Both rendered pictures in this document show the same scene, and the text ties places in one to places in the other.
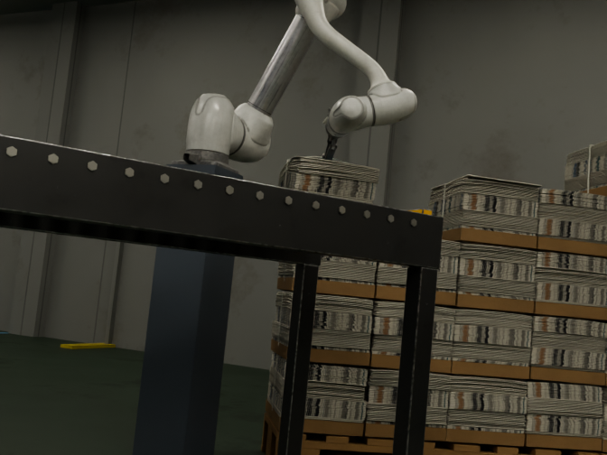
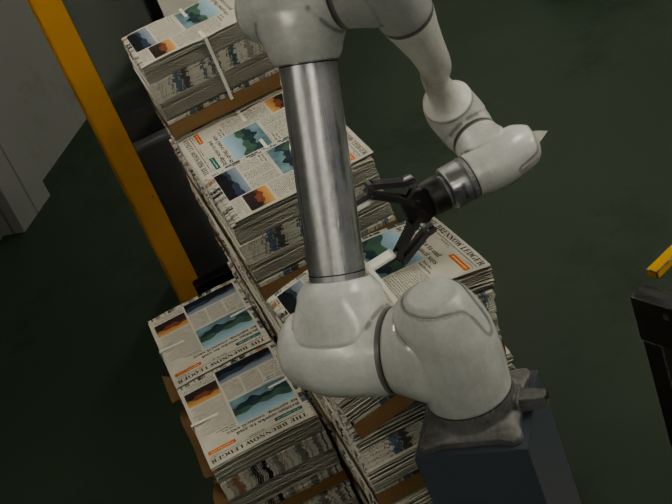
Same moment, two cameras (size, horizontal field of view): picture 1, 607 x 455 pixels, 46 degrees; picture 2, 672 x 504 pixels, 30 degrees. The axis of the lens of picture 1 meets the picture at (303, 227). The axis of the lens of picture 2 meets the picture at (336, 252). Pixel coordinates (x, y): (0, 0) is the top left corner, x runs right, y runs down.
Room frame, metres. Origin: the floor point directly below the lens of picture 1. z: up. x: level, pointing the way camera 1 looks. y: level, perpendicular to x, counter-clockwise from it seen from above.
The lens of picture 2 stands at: (2.58, 2.06, 2.45)
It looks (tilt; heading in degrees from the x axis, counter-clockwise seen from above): 31 degrees down; 271
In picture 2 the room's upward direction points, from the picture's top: 22 degrees counter-clockwise
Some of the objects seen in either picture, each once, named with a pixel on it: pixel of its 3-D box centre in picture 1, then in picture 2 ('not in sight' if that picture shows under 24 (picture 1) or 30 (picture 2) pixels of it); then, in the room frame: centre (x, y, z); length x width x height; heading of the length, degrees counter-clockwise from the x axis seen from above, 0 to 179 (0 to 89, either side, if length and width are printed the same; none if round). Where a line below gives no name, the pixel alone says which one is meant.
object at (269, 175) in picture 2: (483, 187); (287, 166); (2.66, -0.67, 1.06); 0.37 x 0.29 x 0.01; 9
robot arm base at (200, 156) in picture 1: (203, 161); (483, 400); (2.47, 0.37, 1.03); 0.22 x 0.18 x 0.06; 156
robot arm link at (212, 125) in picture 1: (212, 125); (444, 341); (2.50, 0.36, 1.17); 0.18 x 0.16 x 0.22; 150
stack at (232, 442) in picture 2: not in sight; (264, 443); (3.01, -0.66, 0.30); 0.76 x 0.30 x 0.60; 99
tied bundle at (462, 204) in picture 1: (479, 218); (300, 208); (2.67, -0.66, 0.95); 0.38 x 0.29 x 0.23; 9
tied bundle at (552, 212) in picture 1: (549, 227); (267, 165); (2.72, -0.95, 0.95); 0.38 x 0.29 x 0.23; 9
